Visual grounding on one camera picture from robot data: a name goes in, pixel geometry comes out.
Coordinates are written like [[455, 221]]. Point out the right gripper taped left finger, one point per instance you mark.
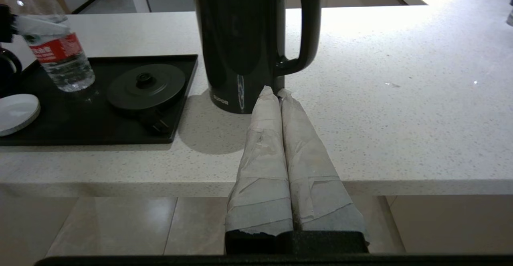
[[262, 170]]

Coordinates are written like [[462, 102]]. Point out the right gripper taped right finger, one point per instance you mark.
[[316, 178]]

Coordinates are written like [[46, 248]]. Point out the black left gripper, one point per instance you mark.
[[5, 23]]

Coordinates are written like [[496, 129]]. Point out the water bottle with red cap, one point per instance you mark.
[[64, 61]]

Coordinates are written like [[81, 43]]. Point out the black cup white inside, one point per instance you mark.
[[18, 67]]

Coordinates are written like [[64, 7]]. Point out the black electric kettle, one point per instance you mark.
[[236, 37]]

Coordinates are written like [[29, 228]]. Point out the black round kettle base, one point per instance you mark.
[[132, 94]]

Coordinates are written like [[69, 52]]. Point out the black power plug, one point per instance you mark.
[[158, 121]]

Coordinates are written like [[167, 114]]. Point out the white round saucer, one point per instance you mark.
[[18, 113]]

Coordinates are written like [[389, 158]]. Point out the black rectangular tray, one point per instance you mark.
[[80, 125]]

